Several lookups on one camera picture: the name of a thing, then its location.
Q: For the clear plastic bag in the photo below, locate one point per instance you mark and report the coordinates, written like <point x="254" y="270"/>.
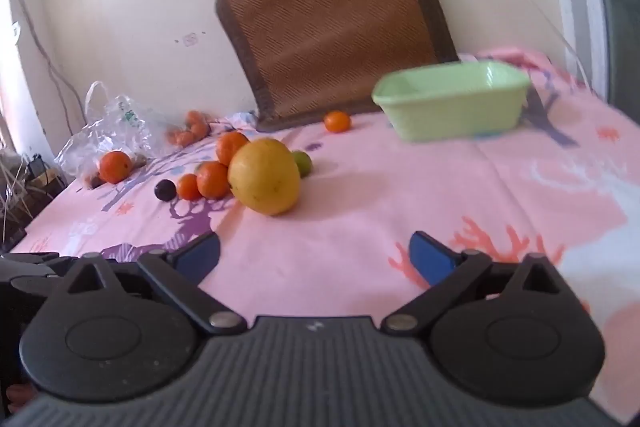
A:
<point x="110" y="127"/>

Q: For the dark purple plum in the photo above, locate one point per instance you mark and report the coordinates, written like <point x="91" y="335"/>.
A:
<point x="165" y="190"/>

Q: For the person's left hand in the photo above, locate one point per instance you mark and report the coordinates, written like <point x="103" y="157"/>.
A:
<point x="19" y="397"/>

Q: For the white framed glass door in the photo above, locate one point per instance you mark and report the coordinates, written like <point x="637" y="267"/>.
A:
<point x="620" y="7"/>

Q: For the brown woven seat mat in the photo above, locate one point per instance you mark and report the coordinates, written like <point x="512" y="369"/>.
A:
<point x="330" y="27"/>

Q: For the small orange tangerine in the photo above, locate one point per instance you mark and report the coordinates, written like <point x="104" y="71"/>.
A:
<point x="194" y="117"/>
<point x="183" y="139"/>
<point x="201" y="129"/>

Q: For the large yellow pomelo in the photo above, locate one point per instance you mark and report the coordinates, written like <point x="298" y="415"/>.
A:
<point x="265" y="179"/>

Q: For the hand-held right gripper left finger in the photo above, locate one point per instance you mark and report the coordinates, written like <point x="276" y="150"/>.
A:
<point x="200" y="256"/>

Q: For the black power adapter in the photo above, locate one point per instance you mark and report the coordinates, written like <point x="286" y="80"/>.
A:
<point x="35" y="167"/>

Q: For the light green plastic basin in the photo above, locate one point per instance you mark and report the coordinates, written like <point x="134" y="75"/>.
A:
<point x="450" y="107"/>

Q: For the printed pink blanket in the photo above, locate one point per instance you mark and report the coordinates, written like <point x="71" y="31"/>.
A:
<point x="350" y="222"/>

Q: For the green lime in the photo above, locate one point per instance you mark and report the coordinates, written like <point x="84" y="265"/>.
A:
<point x="304" y="163"/>

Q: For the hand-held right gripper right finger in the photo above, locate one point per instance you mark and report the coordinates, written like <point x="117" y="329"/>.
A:
<point x="430" y="257"/>

